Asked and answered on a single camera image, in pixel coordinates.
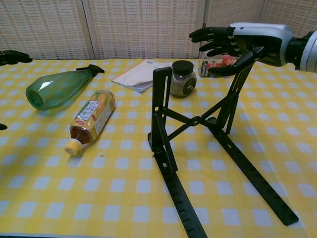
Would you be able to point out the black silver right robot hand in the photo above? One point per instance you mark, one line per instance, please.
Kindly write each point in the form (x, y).
(262, 39)

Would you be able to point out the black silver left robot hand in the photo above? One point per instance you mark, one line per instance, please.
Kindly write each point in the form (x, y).
(12, 57)

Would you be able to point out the black folding laptop stand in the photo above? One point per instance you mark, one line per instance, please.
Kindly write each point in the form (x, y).
(195, 122)

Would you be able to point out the green plastic spray bottle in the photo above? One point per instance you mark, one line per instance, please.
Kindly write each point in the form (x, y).
(57, 86)

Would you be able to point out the brass screen hinge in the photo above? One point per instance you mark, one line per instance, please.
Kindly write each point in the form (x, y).
(204, 25)

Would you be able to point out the clear box with red items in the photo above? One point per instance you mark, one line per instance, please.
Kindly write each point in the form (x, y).
(205, 68)

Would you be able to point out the glass spice jar black lid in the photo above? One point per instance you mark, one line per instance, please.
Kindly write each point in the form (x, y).
(183, 84)

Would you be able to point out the tea bottle with yellow cap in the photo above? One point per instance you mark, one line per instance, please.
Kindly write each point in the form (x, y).
(94, 114)

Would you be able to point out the woven folding screen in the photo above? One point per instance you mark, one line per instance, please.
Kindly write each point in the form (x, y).
(148, 24)

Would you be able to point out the white paper booklet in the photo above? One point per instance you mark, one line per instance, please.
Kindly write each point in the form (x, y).
(136, 74)

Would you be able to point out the yellow white checkered tablecloth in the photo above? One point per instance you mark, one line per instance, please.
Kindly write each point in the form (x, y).
(99, 186)

